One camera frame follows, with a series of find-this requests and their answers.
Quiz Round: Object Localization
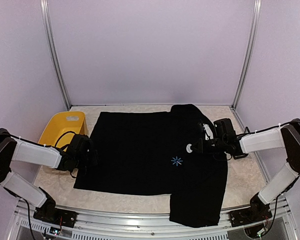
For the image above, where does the black t-shirt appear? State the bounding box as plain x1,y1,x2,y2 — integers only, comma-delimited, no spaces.
74,104,228,228

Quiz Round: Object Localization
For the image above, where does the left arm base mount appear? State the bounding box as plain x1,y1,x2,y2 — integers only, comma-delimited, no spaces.
33,208,78,228

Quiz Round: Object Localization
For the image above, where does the near black brooch box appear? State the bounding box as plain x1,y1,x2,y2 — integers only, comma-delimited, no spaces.
233,153,249,160

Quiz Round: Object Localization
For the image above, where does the aluminium frame post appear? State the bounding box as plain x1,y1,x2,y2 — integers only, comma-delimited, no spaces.
231,0,262,112
40,0,72,110

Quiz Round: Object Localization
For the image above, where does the yellow plastic basket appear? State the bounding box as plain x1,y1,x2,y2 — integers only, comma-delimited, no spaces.
38,111,88,148

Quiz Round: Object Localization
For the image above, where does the left aluminium frame post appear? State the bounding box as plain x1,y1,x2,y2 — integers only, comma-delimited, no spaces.
40,0,72,110

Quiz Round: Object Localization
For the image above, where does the far black brooch box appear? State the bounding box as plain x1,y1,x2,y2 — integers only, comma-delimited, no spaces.
243,126,251,134

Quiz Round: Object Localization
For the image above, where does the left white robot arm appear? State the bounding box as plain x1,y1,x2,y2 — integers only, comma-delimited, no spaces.
0,128,98,223

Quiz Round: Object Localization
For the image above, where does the round white brooch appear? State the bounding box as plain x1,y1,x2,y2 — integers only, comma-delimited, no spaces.
186,143,193,154

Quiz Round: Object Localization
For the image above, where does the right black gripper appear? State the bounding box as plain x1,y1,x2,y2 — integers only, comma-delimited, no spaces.
190,137,227,155

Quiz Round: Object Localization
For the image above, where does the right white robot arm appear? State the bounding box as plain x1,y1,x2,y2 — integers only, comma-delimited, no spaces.
186,118,300,222

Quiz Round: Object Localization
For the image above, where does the front aluminium rail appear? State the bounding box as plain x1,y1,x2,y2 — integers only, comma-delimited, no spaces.
13,197,291,240

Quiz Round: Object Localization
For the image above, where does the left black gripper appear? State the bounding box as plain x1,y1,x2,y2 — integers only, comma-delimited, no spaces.
75,149,102,169

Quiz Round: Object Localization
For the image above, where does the black brooch box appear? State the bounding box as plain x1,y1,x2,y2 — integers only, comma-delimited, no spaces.
233,153,249,160
243,126,251,134

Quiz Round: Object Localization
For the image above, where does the right aluminium frame post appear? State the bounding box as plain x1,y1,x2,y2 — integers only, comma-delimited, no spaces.
231,0,262,112

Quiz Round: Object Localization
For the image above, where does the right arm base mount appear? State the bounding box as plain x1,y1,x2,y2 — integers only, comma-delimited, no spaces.
229,207,273,228

